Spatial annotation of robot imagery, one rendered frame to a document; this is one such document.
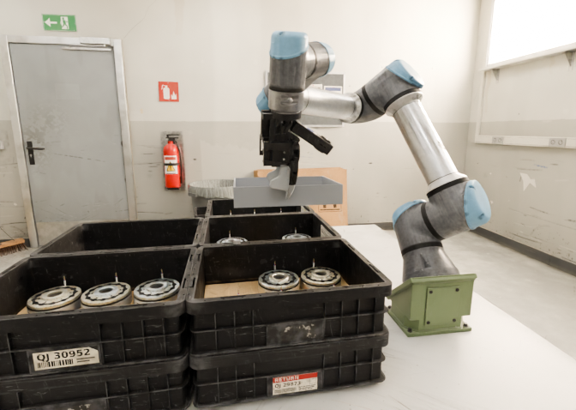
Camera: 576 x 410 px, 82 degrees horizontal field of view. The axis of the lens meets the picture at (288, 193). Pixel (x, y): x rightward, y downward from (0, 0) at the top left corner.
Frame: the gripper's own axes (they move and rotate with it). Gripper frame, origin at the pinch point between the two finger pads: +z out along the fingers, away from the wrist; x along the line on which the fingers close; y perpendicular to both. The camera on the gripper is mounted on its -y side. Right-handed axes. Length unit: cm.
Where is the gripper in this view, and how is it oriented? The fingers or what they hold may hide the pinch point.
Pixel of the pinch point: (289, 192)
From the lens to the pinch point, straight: 81.5
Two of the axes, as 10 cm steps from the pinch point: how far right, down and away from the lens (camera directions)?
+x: 2.1, 4.5, -8.7
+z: -0.6, 8.9, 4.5
